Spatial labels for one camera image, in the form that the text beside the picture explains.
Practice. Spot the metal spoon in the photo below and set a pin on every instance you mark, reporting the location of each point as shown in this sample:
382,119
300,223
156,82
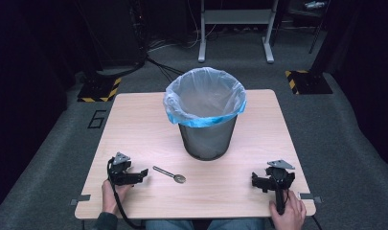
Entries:
172,175

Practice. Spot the translucent blue bin liner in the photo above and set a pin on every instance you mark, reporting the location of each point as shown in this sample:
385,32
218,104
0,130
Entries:
204,96

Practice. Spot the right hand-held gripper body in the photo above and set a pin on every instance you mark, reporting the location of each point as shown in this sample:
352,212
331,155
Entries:
279,177

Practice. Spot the black yellow-striped base plate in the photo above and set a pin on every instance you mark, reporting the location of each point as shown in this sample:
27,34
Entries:
309,82
99,91

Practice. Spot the white metal stand frame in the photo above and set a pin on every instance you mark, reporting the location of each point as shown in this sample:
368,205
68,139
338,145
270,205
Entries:
236,16

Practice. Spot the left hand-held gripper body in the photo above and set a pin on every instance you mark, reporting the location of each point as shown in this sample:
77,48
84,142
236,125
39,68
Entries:
120,164

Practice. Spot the person's left hand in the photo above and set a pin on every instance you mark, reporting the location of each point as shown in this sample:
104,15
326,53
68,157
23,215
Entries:
111,196

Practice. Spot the black mesh trash bin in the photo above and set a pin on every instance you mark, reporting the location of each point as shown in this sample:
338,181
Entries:
207,142

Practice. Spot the grey tape piece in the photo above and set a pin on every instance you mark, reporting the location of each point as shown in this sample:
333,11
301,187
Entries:
80,199
309,196

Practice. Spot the person's right hand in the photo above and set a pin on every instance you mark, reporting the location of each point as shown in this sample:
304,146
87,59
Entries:
290,212

